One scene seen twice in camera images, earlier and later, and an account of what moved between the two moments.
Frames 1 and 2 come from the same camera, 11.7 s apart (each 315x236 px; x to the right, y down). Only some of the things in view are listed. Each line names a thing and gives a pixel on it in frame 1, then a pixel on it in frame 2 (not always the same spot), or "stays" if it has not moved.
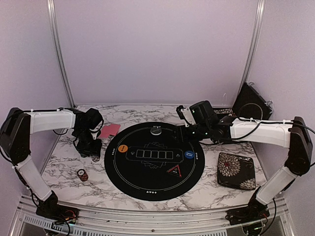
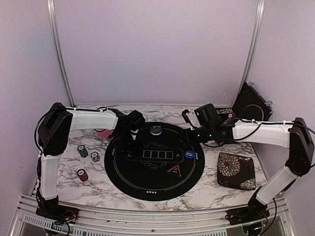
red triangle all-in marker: x=175 y=170 stays
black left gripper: x=95 y=150 -> x=136 y=149
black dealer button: x=155 y=131 stays
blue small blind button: x=189 y=154 stays
